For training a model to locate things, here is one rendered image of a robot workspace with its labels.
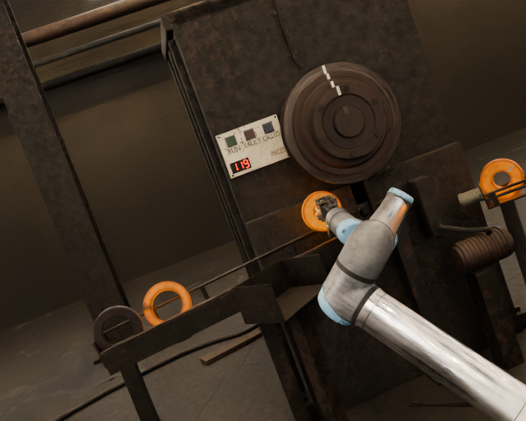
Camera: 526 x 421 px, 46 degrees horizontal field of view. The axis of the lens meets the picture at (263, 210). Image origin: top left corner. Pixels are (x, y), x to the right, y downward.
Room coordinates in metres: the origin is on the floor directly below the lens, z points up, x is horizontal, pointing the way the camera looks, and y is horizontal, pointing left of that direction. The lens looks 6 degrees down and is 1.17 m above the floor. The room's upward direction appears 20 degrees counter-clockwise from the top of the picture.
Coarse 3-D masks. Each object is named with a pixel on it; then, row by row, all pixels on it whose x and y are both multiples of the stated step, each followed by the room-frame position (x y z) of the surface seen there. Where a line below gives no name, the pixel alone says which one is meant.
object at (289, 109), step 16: (336, 64) 2.45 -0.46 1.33; (352, 64) 2.46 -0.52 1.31; (304, 80) 2.43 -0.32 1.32; (288, 112) 2.42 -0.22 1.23; (288, 128) 2.42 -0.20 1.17; (400, 128) 2.47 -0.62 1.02; (288, 144) 2.41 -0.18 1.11; (304, 160) 2.42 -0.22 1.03; (384, 160) 2.46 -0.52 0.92; (320, 176) 2.42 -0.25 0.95; (336, 176) 2.43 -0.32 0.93; (352, 176) 2.44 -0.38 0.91; (368, 176) 2.45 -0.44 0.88
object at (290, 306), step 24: (288, 264) 2.29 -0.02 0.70; (312, 264) 2.20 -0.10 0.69; (240, 288) 2.11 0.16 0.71; (264, 288) 2.02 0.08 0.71; (288, 288) 2.30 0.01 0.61; (312, 288) 2.19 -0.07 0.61; (264, 312) 2.05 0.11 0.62; (288, 312) 2.06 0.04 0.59; (312, 336) 2.15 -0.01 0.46; (312, 360) 2.13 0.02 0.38; (312, 384) 2.16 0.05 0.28; (336, 408) 2.14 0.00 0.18
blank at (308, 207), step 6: (318, 192) 2.41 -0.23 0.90; (324, 192) 2.42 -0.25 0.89; (306, 198) 2.42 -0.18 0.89; (312, 198) 2.41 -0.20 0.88; (318, 198) 2.41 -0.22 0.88; (336, 198) 2.42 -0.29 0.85; (306, 204) 2.41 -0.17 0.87; (312, 204) 2.41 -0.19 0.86; (306, 210) 2.40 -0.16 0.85; (312, 210) 2.41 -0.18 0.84; (306, 216) 2.40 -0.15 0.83; (312, 216) 2.40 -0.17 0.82; (306, 222) 2.40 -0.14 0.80; (312, 222) 2.40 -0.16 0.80; (318, 222) 2.41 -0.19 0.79; (324, 222) 2.41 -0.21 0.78; (312, 228) 2.40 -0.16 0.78; (318, 228) 2.41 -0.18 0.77; (324, 228) 2.41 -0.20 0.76
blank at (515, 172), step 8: (496, 160) 2.35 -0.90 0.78; (504, 160) 2.34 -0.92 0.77; (512, 160) 2.35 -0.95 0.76; (488, 168) 2.37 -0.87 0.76; (496, 168) 2.36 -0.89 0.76; (504, 168) 2.34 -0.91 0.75; (512, 168) 2.33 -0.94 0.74; (520, 168) 2.33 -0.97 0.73; (480, 176) 2.39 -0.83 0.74; (488, 176) 2.37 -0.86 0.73; (512, 176) 2.34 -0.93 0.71; (520, 176) 2.32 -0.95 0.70; (488, 184) 2.38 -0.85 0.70; (520, 184) 2.33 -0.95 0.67; (512, 192) 2.34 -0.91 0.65
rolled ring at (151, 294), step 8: (152, 288) 2.41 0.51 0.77; (160, 288) 2.41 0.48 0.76; (168, 288) 2.40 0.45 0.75; (176, 288) 2.40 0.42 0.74; (184, 288) 2.40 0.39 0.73; (152, 296) 2.40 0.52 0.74; (184, 296) 2.39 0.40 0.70; (144, 304) 2.39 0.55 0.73; (152, 304) 2.41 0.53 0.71; (184, 304) 2.38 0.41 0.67; (144, 312) 2.37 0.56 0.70; (152, 312) 2.37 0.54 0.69; (152, 320) 2.36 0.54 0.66; (160, 320) 2.36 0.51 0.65
